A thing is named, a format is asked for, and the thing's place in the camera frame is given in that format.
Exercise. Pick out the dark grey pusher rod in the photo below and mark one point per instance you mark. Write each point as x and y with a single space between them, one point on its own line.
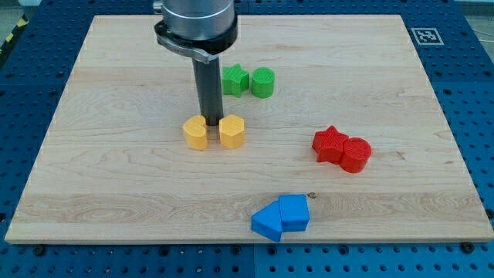
209 87

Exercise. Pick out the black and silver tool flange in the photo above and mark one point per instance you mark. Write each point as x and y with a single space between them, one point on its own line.
203 51

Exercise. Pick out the yellow hexagon block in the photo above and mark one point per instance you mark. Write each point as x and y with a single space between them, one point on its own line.
232 131

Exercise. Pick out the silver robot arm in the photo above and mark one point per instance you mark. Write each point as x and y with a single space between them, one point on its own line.
200 30

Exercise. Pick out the blue triangle block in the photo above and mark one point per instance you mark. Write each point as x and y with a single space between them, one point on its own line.
267 222

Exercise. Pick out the green star block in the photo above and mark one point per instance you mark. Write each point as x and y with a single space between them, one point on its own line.
235 80

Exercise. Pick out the yellow heart block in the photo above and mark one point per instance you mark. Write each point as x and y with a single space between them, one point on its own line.
195 133

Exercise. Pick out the green cylinder block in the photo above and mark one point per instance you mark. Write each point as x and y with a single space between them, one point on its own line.
263 82

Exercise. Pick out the light wooden board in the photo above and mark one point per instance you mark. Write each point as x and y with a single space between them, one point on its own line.
114 167

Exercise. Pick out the red star block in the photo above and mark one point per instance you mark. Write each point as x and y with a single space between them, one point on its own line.
328 145

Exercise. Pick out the blue square block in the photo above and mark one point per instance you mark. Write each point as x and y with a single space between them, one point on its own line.
294 212

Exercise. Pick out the red cylinder block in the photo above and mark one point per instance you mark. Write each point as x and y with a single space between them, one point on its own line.
356 152

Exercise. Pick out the white fiducial marker tag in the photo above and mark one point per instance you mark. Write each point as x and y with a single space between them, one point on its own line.
427 36

